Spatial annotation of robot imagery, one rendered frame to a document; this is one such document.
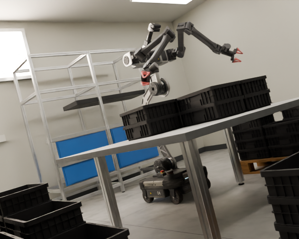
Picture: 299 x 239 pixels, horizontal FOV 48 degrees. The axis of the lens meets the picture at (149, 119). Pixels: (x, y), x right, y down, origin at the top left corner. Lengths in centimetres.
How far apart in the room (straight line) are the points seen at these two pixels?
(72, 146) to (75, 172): 33
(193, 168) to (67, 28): 447
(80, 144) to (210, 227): 292
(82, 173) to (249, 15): 373
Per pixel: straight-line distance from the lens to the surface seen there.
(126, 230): 147
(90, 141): 445
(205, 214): 170
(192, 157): 165
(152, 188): 338
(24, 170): 502
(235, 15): 621
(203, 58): 665
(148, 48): 306
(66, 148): 430
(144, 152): 488
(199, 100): 238
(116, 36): 623
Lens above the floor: 77
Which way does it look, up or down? 1 degrees up
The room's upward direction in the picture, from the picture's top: 14 degrees counter-clockwise
